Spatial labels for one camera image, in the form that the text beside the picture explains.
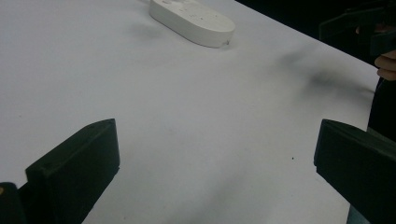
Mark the white power strip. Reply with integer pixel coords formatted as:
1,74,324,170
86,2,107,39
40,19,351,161
148,0,236,49

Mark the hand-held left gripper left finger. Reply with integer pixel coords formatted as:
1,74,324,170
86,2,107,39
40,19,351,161
18,118,121,224

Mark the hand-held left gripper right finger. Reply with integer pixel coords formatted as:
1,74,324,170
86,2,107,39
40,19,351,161
313,119,396,224

